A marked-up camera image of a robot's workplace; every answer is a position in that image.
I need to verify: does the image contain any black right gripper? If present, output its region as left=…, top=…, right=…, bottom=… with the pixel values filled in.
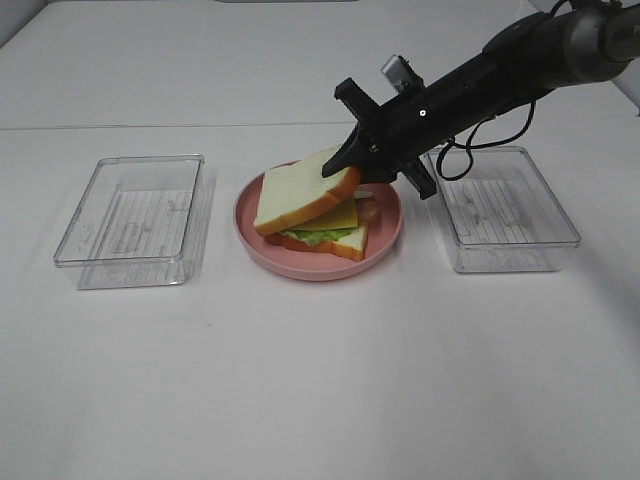
left=320, top=52, right=506, bottom=201

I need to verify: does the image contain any yellow cheese slice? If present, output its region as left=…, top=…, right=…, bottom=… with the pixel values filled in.
left=293, top=197, right=359, bottom=231

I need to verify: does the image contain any bread slice from tray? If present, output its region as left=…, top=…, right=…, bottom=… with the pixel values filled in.
left=265, top=224, right=369, bottom=262

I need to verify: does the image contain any green lettuce leaf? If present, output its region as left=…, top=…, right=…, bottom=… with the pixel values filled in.
left=280, top=227, right=357, bottom=246

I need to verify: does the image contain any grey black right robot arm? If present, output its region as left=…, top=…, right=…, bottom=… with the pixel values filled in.
left=322, top=1, right=639, bottom=199

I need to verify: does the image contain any pink round plate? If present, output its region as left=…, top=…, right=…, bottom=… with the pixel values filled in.
left=234, top=171, right=403, bottom=281

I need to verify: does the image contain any clear right plastic tray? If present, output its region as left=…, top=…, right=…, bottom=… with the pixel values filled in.
left=429, top=146, right=581, bottom=274

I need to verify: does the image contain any clear plastic tray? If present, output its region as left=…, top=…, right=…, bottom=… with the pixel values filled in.
left=429, top=146, right=581, bottom=274
left=53, top=155, right=215, bottom=290

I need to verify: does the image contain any clear left plastic tray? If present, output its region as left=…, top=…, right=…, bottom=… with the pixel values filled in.
left=53, top=155, right=215, bottom=290

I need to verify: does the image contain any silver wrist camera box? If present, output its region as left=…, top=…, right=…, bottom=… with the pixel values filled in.
left=380, top=54, right=424, bottom=93

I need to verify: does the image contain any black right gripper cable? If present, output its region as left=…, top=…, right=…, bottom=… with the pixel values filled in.
left=435, top=99, right=537, bottom=182

